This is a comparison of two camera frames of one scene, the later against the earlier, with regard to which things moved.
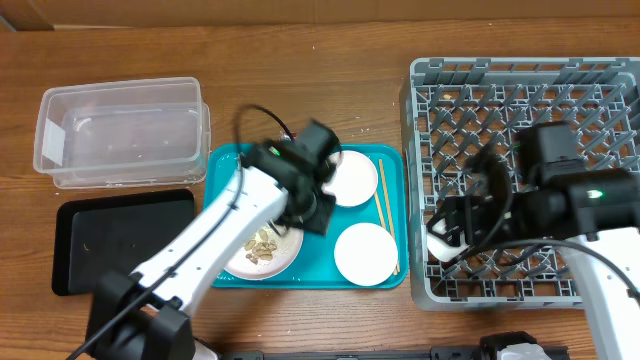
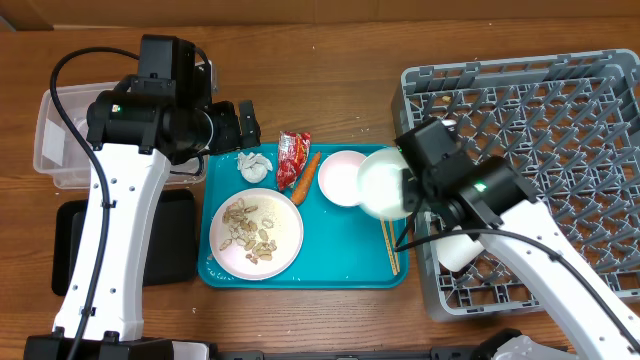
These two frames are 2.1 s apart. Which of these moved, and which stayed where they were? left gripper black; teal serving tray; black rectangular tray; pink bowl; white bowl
Moved: white bowl; left gripper black
Stayed: black rectangular tray; teal serving tray; pink bowl
